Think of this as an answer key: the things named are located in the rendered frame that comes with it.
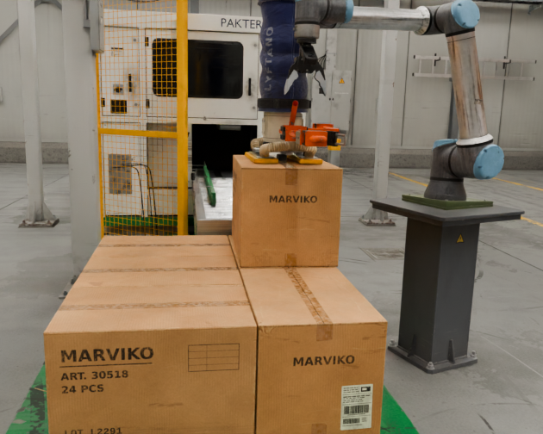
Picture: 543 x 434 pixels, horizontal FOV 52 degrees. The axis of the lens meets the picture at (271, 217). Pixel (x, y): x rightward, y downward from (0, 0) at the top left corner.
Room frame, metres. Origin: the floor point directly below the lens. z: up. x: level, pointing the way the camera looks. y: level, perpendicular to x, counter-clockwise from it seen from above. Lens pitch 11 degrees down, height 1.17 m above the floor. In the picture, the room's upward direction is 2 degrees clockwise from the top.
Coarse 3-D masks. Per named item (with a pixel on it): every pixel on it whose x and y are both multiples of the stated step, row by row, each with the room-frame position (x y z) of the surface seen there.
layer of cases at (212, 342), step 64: (128, 256) 2.28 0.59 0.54; (192, 256) 2.31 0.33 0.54; (64, 320) 1.55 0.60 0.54; (128, 320) 1.56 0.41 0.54; (192, 320) 1.57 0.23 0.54; (256, 320) 1.60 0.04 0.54; (320, 320) 1.60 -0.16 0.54; (384, 320) 1.62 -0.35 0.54; (64, 384) 1.47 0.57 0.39; (128, 384) 1.49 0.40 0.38; (192, 384) 1.52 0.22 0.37; (256, 384) 1.57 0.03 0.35; (320, 384) 1.58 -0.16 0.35
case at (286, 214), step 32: (288, 160) 2.50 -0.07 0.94; (256, 192) 2.16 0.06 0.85; (288, 192) 2.18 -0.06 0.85; (320, 192) 2.19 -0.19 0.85; (256, 224) 2.16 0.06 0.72; (288, 224) 2.18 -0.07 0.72; (320, 224) 2.19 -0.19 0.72; (256, 256) 2.16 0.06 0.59; (288, 256) 2.18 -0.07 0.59; (320, 256) 2.19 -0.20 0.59
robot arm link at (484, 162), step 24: (456, 0) 2.37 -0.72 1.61; (456, 24) 2.34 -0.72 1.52; (456, 48) 2.36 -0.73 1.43; (456, 72) 2.38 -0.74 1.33; (456, 96) 2.40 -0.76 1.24; (480, 96) 2.37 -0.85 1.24; (480, 120) 2.37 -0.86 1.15; (456, 144) 2.44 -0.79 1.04; (480, 144) 2.35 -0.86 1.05; (456, 168) 2.45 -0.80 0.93; (480, 168) 2.33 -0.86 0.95
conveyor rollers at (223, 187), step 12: (216, 180) 4.89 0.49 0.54; (228, 180) 4.90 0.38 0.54; (204, 192) 4.15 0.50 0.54; (216, 192) 4.17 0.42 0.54; (228, 192) 4.18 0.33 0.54; (204, 204) 3.62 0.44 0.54; (216, 204) 3.63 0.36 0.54; (228, 204) 3.64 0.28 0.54; (216, 216) 3.19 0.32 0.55; (228, 216) 3.20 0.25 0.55
